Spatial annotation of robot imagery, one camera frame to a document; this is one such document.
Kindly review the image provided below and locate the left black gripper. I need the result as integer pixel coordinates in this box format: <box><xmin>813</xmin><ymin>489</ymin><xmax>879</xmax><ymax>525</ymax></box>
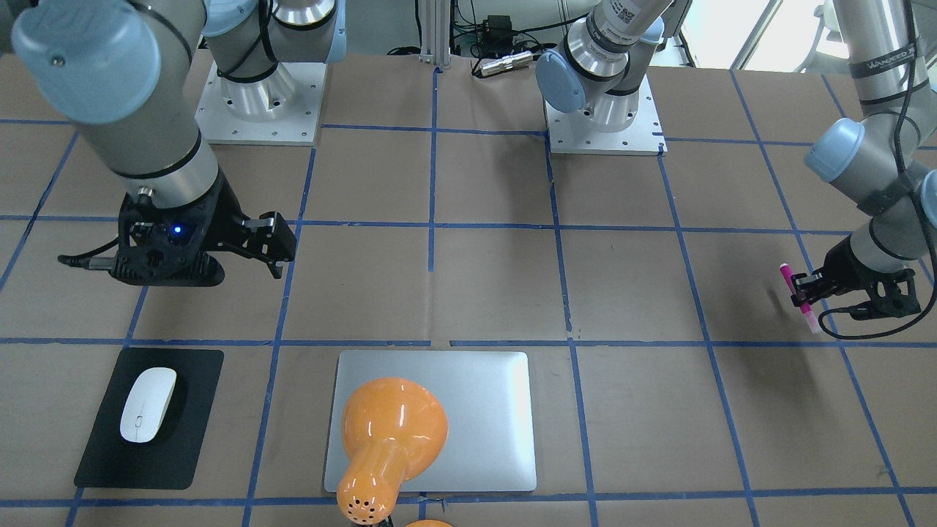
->
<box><xmin>791</xmin><ymin>236</ymin><xmax>889</xmax><ymax>308</ymax></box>

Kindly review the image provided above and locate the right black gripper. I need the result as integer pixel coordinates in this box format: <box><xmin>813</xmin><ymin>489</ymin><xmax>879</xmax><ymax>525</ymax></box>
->
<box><xmin>121</xmin><ymin>171</ymin><xmax>297</xmax><ymax>280</ymax></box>

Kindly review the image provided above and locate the pink marker pen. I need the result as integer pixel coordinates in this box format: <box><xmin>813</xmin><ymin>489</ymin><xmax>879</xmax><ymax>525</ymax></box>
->
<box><xmin>779</xmin><ymin>263</ymin><xmax>822</xmax><ymax>334</ymax></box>

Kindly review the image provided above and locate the white computer mouse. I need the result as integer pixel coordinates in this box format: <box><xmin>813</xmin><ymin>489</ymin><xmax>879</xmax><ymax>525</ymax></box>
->
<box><xmin>119</xmin><ymin>367</ymin><xmax>178</xmax><ymax>444</ymax></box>

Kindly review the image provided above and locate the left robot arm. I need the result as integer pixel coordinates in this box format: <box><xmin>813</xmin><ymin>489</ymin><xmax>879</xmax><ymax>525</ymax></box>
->
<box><xmin>536</xmin><ymin>1</ymin><xmax>935</xmax><ymax>320</ymax></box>

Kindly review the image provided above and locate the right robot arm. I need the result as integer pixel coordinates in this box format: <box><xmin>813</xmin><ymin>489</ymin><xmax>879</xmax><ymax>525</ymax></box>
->
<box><xmin>2</xmin><ymin>1</ymin><xmax>347</xmax><ymax>287</ymax></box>

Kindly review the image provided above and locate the black mousepad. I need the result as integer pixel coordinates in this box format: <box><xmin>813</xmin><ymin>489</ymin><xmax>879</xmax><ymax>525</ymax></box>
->
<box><xmin>74</xmin><ymin>347</ymin><xmax>224</xmax><ymax>490</ymax></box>

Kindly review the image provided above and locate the orange desk lamp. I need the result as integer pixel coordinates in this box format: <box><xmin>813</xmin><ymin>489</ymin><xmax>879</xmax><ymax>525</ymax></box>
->
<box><xmin>337</xmin><ymin>377</ymin><xmax>449</xmax><ymax>526</ymax></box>

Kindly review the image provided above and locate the silver closed laptop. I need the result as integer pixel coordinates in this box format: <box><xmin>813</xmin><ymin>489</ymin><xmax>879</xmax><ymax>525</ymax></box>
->
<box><xmin>324</xmin><ymin>350</ymin><xmax>537</xmax><ymax>493</ymax></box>

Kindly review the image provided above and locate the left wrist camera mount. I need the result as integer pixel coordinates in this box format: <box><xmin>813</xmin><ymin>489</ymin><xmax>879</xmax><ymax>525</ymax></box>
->
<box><xmin>818</xmin><ymin>269</ymin><xmax>935</xmax><ymax>340</ymax></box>

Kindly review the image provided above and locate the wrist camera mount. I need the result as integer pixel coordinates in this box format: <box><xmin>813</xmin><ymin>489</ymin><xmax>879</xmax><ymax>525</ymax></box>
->
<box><xmin>818</xmin><ymin>269</ymin><xmax>935</xmax><ymax>340</ymax></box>
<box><xmin>58</xmin><ymin>210</ymin><xmax>225</xmax><ymax>287</ymax></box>

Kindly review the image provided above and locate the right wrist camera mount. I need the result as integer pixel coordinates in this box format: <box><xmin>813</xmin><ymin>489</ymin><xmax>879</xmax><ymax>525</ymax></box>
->
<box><xmin>58</xmin><ymin>210</ymin><xmax>225</xmax><ymax>287</ymax></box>

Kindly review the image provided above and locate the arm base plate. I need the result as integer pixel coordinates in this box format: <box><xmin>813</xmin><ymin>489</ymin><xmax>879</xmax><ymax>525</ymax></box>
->
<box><xmin>195</xmin><ymin>63</ymin><xmax>327</xmax><ymax>146</ymax></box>
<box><xmin>543</xmin><ymin>78</ymin><xmax>668</xmax><ymax>156</ymax></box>

